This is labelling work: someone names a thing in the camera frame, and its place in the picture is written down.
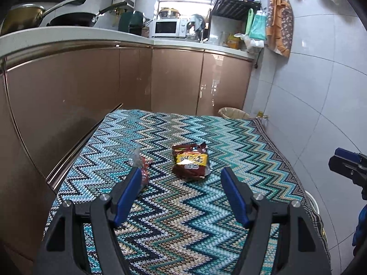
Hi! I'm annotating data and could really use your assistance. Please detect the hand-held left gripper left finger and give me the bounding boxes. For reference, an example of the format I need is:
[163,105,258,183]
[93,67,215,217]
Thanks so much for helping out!
[34,167,143,275]

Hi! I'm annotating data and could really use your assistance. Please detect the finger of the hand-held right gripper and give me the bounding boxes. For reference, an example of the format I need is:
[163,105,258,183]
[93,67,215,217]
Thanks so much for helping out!
[328,156,367,185]
[334,147,367,164]

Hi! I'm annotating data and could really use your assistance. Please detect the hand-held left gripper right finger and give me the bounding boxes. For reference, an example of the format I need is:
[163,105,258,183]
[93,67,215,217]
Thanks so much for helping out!
[221,166,333,275]

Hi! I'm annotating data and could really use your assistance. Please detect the red clear snack wrapper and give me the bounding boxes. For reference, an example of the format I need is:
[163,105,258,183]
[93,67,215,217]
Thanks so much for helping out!
[128,146,153,191]

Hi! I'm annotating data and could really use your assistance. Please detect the white trash bin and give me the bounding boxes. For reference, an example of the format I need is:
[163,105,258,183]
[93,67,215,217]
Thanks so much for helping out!
[303,190,320,216]

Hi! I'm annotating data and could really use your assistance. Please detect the brown snack packet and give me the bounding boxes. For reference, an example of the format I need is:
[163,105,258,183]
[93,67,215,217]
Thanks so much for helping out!
[171,142,212,181]

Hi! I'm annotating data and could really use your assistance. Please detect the person's right hand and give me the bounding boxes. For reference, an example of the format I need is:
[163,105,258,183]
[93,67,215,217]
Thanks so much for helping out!
[353,203,367,247]

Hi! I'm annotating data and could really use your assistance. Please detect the zigzag knitted blanket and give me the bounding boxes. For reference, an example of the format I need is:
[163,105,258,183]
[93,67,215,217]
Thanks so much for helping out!
[43,109,328,275]

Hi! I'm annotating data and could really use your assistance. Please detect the beige bucket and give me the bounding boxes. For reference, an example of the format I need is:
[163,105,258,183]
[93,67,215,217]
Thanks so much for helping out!
[218,107,252,120]

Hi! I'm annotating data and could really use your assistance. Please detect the cooking oil bottle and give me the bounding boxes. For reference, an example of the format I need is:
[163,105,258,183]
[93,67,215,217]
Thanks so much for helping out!
[255,110,270,127]

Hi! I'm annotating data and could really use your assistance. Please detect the brown kitchen cabinet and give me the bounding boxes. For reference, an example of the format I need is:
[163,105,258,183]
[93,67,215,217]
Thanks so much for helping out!
[0,26,256,275]

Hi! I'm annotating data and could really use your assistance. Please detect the white plastic bag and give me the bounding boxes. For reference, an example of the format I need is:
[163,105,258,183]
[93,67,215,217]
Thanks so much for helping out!
[234,33,266,54]

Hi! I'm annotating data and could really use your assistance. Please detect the orange patterned cloth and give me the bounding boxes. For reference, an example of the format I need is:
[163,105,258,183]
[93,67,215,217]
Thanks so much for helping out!
[266,0,295,58]

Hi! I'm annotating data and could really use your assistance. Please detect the teal hanging bag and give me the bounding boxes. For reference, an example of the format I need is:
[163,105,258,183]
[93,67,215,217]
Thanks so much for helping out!
[246,8,269,41]

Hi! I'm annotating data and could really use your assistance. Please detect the yellow packet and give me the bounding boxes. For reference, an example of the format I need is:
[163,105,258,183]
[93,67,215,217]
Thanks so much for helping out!
[227,33,242,49]

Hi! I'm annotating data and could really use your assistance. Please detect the clear glass jar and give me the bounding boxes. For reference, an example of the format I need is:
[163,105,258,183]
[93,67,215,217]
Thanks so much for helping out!
[208,31,227,46]

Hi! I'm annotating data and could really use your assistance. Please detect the white microwave oven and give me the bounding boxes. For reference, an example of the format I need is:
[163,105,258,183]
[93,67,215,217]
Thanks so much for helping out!
[151,18,189,39]

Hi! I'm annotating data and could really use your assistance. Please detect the green kitchen appliance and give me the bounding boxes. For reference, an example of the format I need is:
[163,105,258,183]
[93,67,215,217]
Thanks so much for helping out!
[118,11,148,36]

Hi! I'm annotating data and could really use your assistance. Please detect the blue grey kettle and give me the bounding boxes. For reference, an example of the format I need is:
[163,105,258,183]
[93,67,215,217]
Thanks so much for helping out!
[187,14,207,35]

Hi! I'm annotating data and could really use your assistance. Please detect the black wok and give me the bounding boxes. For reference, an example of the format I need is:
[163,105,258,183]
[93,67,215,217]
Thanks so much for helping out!
[46,1,128,28]

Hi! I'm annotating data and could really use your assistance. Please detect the black kitchen rack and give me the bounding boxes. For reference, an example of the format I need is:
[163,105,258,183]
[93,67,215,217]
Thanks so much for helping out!
[208,0,261,45]

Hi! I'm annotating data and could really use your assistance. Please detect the steel pot with lid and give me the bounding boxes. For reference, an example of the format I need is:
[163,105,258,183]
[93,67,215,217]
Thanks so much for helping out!
[157,7,181,20]

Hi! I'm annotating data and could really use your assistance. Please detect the steel cooking pot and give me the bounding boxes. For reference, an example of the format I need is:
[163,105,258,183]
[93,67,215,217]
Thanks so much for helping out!
[0,0,94,36]

